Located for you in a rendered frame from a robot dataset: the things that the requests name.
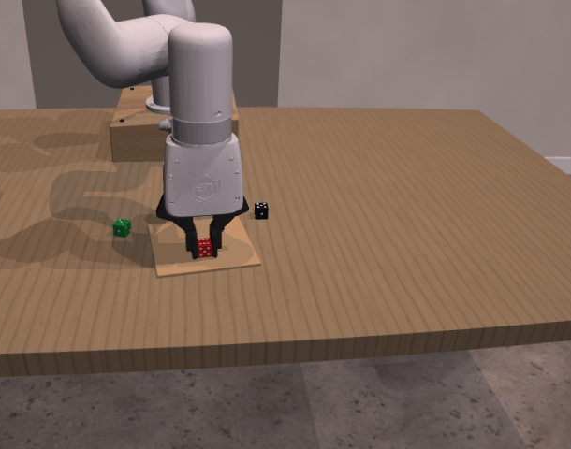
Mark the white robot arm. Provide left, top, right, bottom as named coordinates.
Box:
left=56, top=0, right=233, bottom=145

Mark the green die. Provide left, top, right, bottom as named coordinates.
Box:
left=113, top=219, right=131, bottom=238

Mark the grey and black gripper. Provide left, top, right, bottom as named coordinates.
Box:
left=156, top=133, right=249, bottom=259

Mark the red die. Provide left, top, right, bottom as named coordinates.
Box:
left=198, top=238, right=212, bottom=258

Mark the tan flat mat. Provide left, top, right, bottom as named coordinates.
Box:
left=148, top=216, right=261, bottom=279

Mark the black die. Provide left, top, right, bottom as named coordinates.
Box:
left=255, top=203, right=269, bottom=219

